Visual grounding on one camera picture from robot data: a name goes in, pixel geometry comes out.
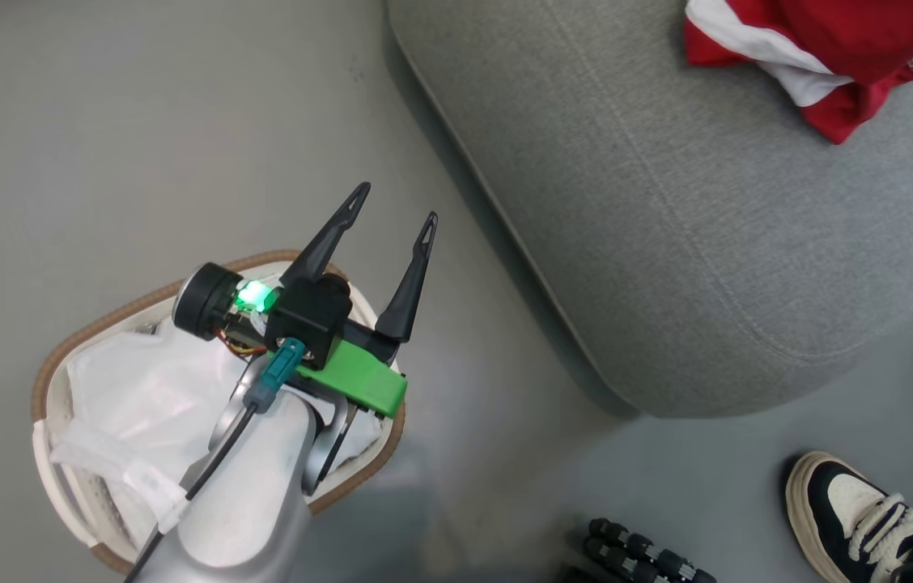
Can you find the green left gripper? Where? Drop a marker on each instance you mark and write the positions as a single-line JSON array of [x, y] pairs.
[[355, 380]]

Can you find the red and white garment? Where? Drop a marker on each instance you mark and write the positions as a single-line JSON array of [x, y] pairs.
[[845, 32]]

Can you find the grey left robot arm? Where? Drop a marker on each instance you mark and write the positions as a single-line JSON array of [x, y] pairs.
[[254, 494]]

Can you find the grey fabric sofa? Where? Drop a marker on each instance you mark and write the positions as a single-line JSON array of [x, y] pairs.
[[667, 243]]

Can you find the white laundry basket brown rim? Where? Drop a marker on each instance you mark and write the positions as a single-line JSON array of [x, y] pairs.
[[72, 494]]

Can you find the black and white sneaker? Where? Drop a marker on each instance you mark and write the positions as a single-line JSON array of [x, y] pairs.
[[837, 510]]

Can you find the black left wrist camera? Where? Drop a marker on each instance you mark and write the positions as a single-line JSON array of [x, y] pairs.
[[307, 316]]

